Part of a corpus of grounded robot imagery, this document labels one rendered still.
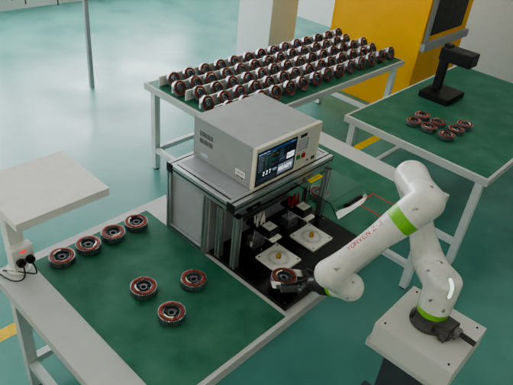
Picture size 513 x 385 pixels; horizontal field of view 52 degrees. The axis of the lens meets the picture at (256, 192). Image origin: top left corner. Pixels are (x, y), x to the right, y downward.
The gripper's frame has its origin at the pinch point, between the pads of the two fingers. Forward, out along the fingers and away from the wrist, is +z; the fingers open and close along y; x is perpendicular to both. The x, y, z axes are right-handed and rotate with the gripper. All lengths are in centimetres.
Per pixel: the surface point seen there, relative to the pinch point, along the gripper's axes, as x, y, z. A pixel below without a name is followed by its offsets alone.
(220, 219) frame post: -30.4, 8.3, 19.9
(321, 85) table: -61, -196, 117
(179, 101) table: -81, -86, 153
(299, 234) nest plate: -5.4, -32.7, 17.7
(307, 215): -14.1, -36.1, 12.6
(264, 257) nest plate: -5.4, -7.5, 17.8
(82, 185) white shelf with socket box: -64, 55, 34
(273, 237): -13.7, -11.6, 12.4
